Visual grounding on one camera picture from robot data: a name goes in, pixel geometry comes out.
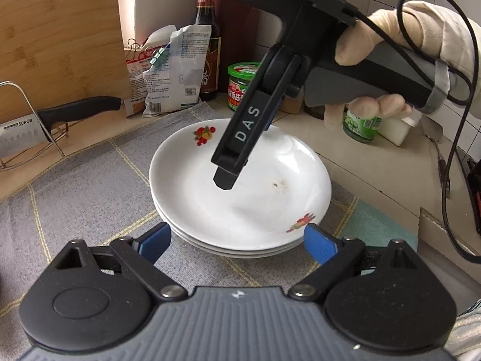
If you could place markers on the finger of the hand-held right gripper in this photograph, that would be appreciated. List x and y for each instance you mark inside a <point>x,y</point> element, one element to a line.
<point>271,114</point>
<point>227,176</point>

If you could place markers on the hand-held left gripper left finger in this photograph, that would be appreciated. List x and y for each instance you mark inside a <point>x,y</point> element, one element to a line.
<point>156,240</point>

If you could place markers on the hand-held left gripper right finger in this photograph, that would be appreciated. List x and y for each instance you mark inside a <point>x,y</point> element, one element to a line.
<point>319,244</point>

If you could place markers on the stained white fruit print plate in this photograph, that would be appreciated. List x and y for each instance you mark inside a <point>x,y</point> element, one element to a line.
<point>255,195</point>

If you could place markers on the person's right hand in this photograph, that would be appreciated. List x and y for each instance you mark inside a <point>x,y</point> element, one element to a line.
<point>394,26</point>

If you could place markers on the yellow lid jar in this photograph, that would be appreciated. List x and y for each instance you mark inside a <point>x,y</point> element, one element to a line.
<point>291,107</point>

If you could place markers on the green lid sauce jar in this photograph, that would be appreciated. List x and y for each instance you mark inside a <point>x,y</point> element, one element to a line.
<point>240,86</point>

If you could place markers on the dark glass bottle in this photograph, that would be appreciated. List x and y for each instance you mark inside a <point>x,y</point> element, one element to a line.
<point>313,112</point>

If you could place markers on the dark soy sauce bottle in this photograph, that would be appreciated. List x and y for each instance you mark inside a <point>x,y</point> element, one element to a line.
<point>210,71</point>

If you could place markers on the grey plaid cloth mat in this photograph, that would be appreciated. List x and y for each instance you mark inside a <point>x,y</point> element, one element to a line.
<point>94,180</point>

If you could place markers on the green label bottle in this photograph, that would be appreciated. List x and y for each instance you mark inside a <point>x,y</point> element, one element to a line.
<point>360,128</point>

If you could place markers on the white plastic bag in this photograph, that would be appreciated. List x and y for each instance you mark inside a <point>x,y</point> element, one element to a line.
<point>176,79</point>

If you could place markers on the white plastic container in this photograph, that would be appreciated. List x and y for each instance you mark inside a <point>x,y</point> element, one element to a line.
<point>394,131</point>

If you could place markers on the teal binder clip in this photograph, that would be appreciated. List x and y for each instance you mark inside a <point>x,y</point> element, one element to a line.
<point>158,57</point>

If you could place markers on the white bag with red print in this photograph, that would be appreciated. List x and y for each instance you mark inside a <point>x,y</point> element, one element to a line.
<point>135,82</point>

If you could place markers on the dark appliance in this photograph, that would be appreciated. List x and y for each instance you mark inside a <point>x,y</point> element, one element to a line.
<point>474,195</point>

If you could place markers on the person's white jacket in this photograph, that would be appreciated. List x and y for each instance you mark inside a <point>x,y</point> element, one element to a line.
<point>469,338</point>

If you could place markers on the bamboo cutting board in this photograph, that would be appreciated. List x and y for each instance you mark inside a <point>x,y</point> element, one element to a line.
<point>56,26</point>

